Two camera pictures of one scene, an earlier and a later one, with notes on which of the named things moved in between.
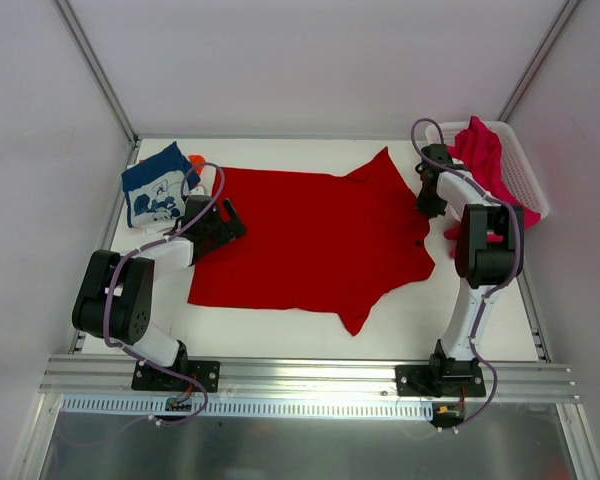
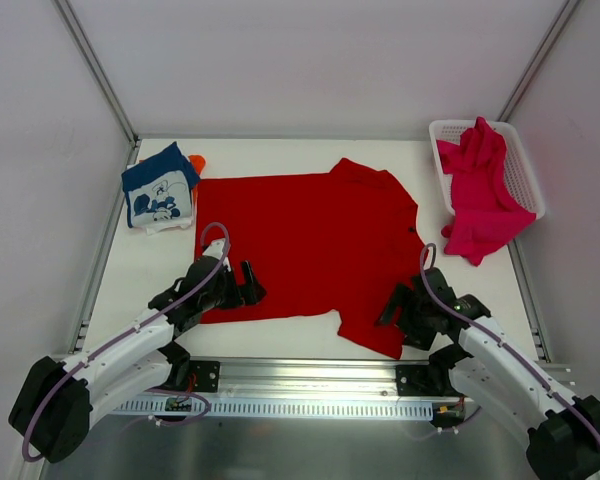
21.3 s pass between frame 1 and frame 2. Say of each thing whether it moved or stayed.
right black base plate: stayed
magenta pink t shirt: stayed
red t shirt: moved
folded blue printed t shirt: stayed
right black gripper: moved
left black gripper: moved
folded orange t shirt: stayed
